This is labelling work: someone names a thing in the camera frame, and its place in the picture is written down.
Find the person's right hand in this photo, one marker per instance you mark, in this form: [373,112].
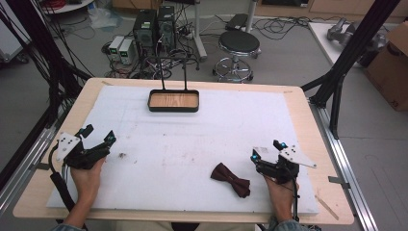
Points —
[282,197]

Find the black round stool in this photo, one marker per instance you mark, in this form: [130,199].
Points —
[239,45]

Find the black metal frame post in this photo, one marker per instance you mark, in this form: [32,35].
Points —
[352,54]
[41,54]

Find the thin wooden stick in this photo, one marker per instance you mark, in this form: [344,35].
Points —
[327,208]

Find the white power supply unit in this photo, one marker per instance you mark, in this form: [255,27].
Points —
[126,50]
[115,47]

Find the dark red bow tie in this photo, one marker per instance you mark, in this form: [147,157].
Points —
[231,180]

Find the black tray with wooden base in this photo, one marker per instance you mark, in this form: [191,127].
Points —
[173,100]

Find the aluminium rail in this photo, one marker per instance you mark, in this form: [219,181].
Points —
[344,166]
[25,160]

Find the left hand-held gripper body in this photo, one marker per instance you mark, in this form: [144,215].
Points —
[81,156]

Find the person's left hand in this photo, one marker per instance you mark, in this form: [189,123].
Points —
[86,184]

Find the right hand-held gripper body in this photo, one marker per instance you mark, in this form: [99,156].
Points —
[284,168]

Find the flat black box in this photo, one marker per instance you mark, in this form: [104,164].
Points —
[237,21]

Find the cardboard box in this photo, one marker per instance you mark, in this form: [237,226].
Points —
[389,67]

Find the grey table leg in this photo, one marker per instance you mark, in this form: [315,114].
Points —
[199,35]

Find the white foam mat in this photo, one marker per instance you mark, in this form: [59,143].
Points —
[179,154]

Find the clear plastic bag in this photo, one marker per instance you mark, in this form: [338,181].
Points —
[104,17]

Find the black computer tower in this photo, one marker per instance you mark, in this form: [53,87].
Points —
[145,30]
[166,27]

